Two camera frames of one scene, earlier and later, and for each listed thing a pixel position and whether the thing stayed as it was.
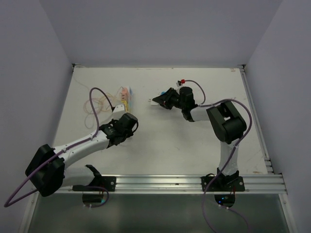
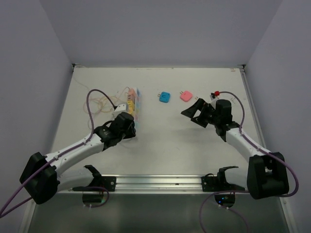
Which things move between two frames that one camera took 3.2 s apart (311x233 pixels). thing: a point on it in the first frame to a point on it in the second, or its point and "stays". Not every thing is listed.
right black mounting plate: [223, 184] stays
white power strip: [130, 105] to [137, 107]
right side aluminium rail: [269, 166] stays
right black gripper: [164, 100] to [191, 112]
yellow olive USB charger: [125, 103] to [130, 104]
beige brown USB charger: [124, 97] to [130, 97]
